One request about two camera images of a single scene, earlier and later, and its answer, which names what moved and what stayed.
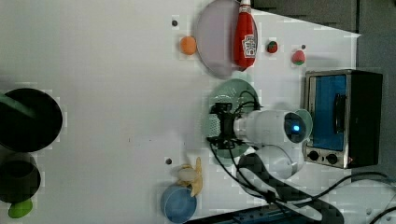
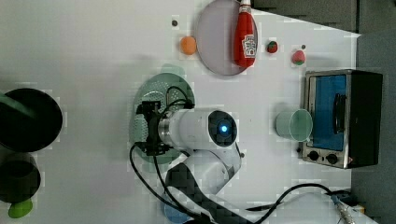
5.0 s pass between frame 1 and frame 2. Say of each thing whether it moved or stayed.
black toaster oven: stayed
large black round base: stayed
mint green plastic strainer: moved
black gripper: moved
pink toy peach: stayed
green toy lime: stayed
